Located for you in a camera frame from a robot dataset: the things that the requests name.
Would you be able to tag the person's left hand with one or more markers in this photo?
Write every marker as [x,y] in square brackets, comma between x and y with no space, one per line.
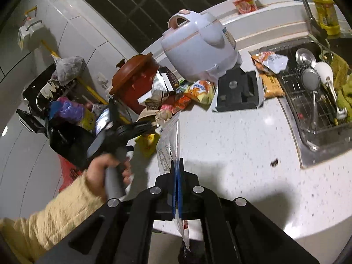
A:
[97,173]

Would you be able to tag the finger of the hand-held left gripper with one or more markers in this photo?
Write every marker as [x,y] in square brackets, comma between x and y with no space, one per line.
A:
[140,129]

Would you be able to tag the yellow flat packet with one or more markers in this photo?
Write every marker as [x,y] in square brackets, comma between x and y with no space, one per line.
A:
[147,145]

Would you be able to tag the yellow detergent bottle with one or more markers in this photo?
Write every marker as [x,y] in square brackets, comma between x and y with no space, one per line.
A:
[327,13]

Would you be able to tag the steel ladle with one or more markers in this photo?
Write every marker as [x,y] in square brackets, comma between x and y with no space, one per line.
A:
[305,57]

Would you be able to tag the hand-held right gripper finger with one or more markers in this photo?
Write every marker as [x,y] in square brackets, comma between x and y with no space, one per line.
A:
[180,187]
[173,198]

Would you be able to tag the brown clay pot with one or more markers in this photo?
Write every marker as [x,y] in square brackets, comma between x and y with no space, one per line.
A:
[132,85]

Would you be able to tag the white rice spoon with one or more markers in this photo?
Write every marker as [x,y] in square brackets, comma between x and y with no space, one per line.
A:
[323,73]

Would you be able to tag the black plastic bag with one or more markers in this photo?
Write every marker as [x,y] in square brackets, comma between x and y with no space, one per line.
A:
[68,143]

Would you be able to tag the clear plastic bag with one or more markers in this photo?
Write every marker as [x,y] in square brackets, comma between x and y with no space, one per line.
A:
[166,148]

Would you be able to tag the person's left forearm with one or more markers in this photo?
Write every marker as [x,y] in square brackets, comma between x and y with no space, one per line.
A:
[41,225]

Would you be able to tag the brown crumpled wrapper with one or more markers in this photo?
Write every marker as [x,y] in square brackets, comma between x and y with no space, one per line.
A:
[155,100]

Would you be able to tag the grey skimmer ladle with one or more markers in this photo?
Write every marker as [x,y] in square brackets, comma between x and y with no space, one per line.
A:
[310,79]

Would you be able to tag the yellow orange snack bag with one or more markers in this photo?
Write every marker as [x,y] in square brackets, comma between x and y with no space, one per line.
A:
[200,90]

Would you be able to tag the yellow gas pipe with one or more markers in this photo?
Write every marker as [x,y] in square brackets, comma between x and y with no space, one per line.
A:
[49,50]

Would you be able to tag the white gas meter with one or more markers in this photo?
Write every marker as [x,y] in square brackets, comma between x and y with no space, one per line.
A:
[29,33]

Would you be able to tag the small dark crumb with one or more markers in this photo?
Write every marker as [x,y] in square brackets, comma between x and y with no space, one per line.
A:
[274,162]

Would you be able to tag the beige crumpled paper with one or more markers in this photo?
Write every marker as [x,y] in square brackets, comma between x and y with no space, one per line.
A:
[165,115]

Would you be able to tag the white rice cooker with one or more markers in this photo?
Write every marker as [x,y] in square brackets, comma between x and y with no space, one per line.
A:
[198,52]

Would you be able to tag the dark brown box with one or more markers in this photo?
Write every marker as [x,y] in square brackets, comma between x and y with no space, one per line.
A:
[170,79]

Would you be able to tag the red printed packet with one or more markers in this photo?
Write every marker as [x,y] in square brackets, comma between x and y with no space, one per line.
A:
[244,5]

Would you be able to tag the black metal storage rack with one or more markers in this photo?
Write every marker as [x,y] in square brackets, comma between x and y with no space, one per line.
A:
[38,79]

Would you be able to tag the white glove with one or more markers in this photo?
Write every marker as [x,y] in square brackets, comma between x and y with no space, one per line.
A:
[49,88]

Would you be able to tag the steel sink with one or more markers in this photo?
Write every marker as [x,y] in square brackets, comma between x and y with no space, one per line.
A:
[316,158]

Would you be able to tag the yellow printed bag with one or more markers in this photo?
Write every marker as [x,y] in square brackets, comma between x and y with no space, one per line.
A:
[88,119]

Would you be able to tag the grey plastic bag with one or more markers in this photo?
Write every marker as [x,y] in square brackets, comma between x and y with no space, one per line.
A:
[67,70]

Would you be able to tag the red plastic bag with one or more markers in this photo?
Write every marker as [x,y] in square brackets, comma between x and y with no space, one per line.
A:
[68,176]

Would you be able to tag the steel faucet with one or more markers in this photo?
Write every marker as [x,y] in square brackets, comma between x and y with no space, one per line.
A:
[313,24]

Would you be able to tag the red snack packet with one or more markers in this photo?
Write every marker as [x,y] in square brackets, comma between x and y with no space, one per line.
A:
[178,103]

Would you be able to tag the crumpled orange wrapper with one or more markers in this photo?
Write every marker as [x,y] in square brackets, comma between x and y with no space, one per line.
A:
[264,60]

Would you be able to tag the purple blue plastic bag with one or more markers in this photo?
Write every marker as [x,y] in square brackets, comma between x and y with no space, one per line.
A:
[68,110]

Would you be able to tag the green cloth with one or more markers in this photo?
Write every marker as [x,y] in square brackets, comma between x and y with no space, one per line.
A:
[341,71]

